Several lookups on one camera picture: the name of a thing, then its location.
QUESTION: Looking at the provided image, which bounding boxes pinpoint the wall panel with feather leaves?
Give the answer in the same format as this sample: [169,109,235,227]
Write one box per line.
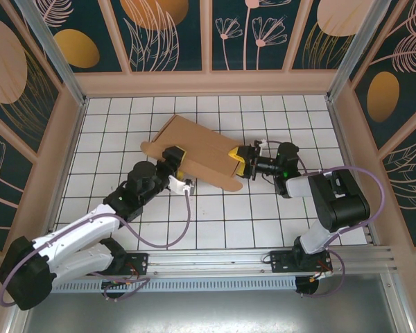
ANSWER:
[380,114,416,248]

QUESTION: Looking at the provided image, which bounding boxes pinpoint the wall panel beige disc gold lines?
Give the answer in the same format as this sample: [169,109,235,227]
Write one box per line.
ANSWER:
[290,0,379,71]

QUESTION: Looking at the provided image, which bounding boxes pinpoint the wall panel with single flower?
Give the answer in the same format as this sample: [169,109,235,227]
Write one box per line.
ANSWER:
[0,119,35,251]

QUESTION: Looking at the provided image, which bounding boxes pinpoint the wall panel with pink flowers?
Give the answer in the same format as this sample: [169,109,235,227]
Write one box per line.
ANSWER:
[211,0,308,72]

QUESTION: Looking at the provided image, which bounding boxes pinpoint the wall panel orange oval feather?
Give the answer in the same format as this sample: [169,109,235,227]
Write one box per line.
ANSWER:
[352,31,416,151]

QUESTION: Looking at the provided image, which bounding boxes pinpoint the long aluminium mounting rail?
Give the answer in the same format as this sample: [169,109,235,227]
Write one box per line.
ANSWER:
[19,245,398,278]

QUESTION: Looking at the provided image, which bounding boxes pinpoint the wall panel with orange oval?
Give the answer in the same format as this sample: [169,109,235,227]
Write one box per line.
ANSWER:
[41,0,128,74]

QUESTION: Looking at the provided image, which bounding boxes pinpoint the slotted grey cable duct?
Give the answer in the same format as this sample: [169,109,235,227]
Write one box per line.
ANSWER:
[48,276,298,293]

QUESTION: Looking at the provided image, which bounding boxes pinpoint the grey metal sheet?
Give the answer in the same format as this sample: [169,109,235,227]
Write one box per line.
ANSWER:
[6,291,413,333]

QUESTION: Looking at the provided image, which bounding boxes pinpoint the wall panel with pink feather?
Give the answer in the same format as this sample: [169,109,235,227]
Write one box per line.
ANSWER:
[346,0,416,83]

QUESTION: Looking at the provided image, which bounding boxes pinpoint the brown cardboard box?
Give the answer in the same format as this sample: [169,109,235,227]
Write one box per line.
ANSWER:
[140,114,244,192]

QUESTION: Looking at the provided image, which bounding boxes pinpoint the aluminium corner post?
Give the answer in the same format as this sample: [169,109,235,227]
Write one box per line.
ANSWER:
[15,0,88,107]
[325,0,401,103]

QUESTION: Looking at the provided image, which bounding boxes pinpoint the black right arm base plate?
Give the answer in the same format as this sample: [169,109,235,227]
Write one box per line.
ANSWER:
[269,249,333,274]

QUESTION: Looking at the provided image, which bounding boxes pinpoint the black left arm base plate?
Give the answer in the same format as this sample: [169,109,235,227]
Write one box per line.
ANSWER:
[121,252,150,278]

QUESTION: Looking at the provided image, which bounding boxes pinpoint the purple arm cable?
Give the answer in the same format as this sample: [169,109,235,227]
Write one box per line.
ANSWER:
[0,185,192,308]
[296,152,385,299]

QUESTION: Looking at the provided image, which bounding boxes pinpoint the aluminium table side rail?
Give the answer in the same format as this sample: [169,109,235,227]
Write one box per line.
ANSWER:
[327,99,377,247]
[44,99,88,244]

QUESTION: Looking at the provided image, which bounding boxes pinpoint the wall panel orange disc leaves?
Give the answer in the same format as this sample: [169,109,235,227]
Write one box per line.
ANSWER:
[110,0,209,73]

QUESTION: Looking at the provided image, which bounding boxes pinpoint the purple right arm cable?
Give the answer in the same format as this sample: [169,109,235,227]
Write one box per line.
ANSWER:
[296,152,385,299]

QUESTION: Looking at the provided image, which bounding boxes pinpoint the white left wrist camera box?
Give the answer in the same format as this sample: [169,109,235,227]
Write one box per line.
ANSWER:
[168,174,196,196]

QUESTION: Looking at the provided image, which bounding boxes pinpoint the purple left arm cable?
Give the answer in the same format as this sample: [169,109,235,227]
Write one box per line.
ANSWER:
[0,185,192,308]

